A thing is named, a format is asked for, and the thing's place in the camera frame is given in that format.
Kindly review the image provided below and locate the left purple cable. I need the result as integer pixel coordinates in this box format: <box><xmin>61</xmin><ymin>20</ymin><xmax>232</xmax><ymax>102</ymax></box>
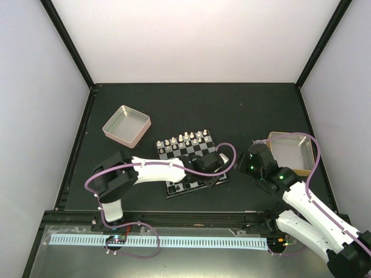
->
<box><xmin>84</xmin><ymin>143</ymin><xmax>237</xmax><ymax>229</ymax></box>

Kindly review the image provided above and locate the loop purple cable left base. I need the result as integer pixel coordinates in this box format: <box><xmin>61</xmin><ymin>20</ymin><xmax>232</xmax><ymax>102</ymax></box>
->
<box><xmin>104</xmin><ymin>221</ymin><xmax>161</xmax><ymax>259</ymax></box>

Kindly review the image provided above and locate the black frame post right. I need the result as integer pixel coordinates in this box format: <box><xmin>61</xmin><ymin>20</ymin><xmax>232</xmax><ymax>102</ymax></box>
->
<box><xmin>295</xmin><ymin>0</ymin><xmax>352</xmax><ymax>89</ymax></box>

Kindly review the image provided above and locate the white cable duct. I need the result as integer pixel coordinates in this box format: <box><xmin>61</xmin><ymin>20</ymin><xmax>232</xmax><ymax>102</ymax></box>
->
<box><xmin>49</xmin><ymin>234</ymin><xmax>268</xmax><ymax>251</ymax></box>

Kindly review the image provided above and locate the loop purple cable base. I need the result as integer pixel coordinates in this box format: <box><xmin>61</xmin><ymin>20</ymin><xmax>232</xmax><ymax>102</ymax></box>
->
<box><xmin>104</xmin><ymin>221</ymin><xmax>161</xmax><ymax>259</ymax></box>
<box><xmin>268</xmin><ymin>240</ymin><xmax>305</xmax><ymax>257</ymax></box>

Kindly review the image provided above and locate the pink square tin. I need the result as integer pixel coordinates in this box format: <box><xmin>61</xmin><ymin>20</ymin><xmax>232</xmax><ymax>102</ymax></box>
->
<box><xmin>102</xmin><ymin>105</ymin><xmax>151</xmax><ymax>148</ymax></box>

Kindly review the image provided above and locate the black frame post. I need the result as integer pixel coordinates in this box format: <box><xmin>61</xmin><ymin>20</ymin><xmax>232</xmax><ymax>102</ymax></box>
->
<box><xmin>40</xmin><ymin>0</ymin><xmax>94</xmax><ymax>89</ymax></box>
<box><xmin>295</xmin><ymin>0</ymin><xmax>352</xmax><ymax>89</ymax></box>

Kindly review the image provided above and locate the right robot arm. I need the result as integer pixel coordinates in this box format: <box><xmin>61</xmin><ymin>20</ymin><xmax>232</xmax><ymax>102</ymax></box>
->
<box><xmin>234</xmin><ymin>144</ymin><xmax>370</xmax><ymax>277</ymax></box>

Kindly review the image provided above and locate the black aluminium rail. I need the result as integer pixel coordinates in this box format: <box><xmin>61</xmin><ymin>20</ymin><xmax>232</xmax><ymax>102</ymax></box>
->
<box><xmin>86</xmin><ymin>211</ymin><xmax>290</xmax><ymax>232</ymax></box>

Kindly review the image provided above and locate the gold rectangular tin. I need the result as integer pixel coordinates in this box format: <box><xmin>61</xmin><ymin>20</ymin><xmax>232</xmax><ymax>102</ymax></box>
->
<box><xmin>267</xmin><ymin>131</ymin><xmax>315</xmax><ymax>177</ymax></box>

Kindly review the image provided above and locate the left circuit board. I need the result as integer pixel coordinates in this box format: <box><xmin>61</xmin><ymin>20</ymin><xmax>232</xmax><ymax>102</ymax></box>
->
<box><xmin>106</xmin><ymin>235</ymin><xmax>126</xmax><ymax>244</ymax></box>

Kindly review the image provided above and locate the black white chessboard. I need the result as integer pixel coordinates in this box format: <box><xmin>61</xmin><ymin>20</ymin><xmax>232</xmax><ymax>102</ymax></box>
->
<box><xmin>155</xmin><ymin>129</ymin><xmax>230</xmax><ymax>199</ymax></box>

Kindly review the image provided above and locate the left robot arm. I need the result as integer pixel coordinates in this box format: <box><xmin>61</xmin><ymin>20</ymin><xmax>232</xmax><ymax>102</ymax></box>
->
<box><xmin>85</xmin><ymin>151</ymin><xmax>228</xmax><ymax>231</ymax></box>

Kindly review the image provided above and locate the black frame post left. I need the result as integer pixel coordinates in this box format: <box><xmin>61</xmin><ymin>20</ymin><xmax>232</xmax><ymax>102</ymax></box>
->
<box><xmin>40</xmin><ymin>0</ymin><xmax>94</xmax><ymax>89</ymax></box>

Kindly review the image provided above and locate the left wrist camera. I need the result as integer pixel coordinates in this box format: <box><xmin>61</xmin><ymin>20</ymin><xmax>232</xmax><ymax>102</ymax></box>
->
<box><xmin>220</xmin><ymin>153</ymin><xmax>229</xmax><ymax>164</ymax></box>

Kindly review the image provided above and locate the loop purple cable right base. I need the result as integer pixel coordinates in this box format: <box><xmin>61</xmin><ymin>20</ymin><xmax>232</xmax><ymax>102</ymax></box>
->
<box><xmin>268</xmin><ymin>240</ymin><xmax>305</xmax><ymax>257</ymax></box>

